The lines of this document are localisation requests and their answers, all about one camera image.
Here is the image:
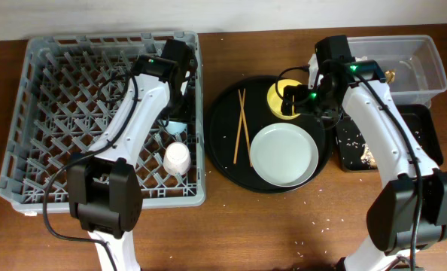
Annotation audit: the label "blue plastic cup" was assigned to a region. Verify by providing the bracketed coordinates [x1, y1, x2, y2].
[165, 121, 187, 136]

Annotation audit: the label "yellow plastic bowl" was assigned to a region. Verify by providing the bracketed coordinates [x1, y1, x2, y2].
[266, 79, 300, 120]

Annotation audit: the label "wooden chopstick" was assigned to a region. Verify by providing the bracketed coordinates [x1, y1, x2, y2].
[239, 88, 253, 167]
[233, 89, 245, 164]

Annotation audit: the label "food scraps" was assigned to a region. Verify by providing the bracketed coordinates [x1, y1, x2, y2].
[360, 143, 377, 169]

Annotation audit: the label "grey plate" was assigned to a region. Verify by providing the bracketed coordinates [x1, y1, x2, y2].
[250, 123, 319, 187]

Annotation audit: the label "pink plastic cup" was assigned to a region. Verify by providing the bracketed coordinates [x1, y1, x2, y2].
[163, 142, 191, 176]

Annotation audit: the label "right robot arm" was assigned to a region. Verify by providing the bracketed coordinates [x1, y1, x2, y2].
[278, 35, 447, 271]

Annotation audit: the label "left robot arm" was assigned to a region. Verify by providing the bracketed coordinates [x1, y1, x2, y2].
[66, 40, 195, 270]

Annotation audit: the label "black rectangular waste tray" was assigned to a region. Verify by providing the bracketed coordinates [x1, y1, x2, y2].
[335, 105, 444, 172]

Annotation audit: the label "grey dishwasher rack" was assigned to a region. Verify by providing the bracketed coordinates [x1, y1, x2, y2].
[0, 31, 205, 215]

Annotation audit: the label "round black tray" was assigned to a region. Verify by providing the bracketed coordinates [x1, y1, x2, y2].
[204, 75, 333, 193]

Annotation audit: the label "gold foil wrapper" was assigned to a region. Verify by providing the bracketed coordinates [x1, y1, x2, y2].
[385, 69, 396, 84]

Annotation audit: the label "clear plastic bin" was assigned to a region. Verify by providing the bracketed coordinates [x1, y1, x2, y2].
[348, 35, 447, 106]

